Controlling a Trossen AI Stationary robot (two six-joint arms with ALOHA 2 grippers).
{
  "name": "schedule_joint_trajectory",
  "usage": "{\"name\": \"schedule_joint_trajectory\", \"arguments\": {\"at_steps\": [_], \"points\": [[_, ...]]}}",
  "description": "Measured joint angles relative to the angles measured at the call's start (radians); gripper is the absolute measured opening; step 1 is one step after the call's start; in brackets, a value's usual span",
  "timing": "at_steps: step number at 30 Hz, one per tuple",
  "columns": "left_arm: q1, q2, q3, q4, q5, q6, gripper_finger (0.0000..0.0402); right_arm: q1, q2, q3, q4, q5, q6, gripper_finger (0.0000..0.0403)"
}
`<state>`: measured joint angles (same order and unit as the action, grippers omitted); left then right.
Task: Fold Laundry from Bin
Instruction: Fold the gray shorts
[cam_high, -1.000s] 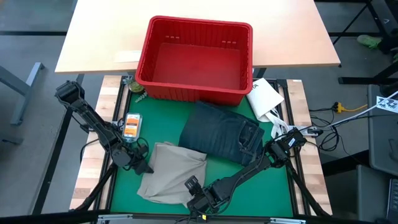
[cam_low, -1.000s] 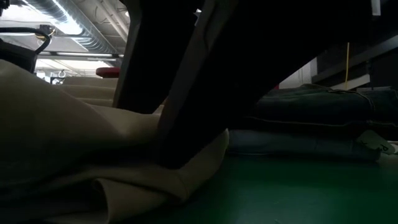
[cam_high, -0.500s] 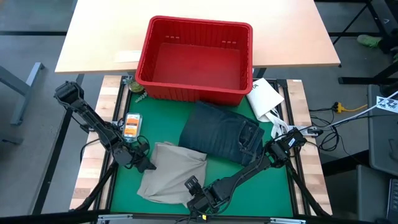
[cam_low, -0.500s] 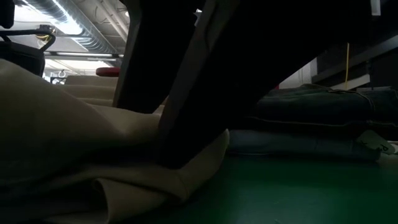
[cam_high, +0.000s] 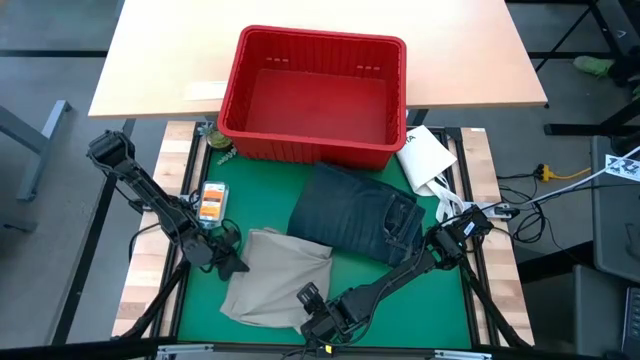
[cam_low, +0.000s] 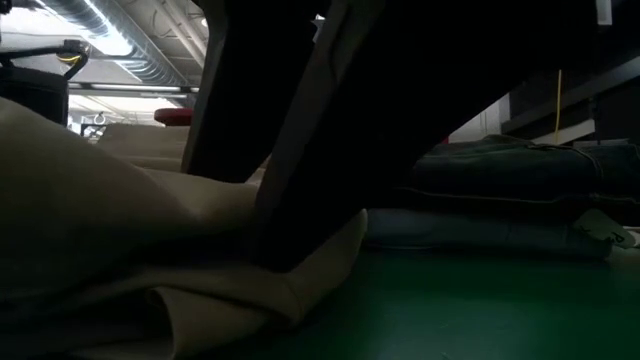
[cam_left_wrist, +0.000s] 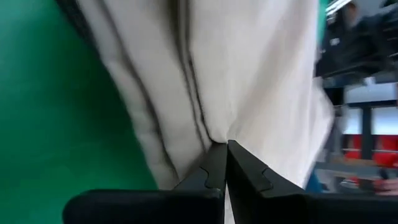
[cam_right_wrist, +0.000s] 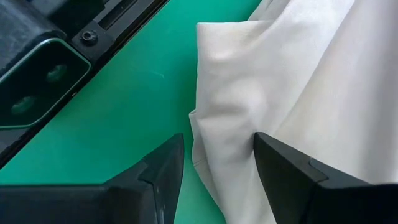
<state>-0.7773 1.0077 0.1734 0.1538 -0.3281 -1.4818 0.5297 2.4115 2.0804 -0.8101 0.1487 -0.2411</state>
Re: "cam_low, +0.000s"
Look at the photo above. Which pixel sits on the light blue denim jeans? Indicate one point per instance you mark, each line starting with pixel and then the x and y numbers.
pixel 450 232

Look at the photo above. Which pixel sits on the dark green sweatshirt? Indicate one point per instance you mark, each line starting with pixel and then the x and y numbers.
pixel 475 212

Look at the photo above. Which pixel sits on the dark blue denim jeans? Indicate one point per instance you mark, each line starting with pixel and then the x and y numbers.
pixel 500 170

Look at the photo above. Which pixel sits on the tan garment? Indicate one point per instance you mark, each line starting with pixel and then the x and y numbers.
pixel 100 210

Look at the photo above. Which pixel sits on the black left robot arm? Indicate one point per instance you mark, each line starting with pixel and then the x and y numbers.
pixel 35 95

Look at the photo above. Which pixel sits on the red plastic laundry bin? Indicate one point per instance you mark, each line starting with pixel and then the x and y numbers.
pixel 175 116

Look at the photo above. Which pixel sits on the green table mat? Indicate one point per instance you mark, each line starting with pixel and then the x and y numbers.
pixel 475 310

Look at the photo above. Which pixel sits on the long light tube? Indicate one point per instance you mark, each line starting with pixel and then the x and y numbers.
pixel 135 88

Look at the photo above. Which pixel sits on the dark shelving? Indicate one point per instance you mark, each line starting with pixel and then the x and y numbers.
pixel 575 105

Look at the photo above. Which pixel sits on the silver ventilation duct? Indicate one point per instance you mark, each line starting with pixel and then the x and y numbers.
pixel 135 45

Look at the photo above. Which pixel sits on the black background frame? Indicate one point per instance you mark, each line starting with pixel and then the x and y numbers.
pixel 92 131

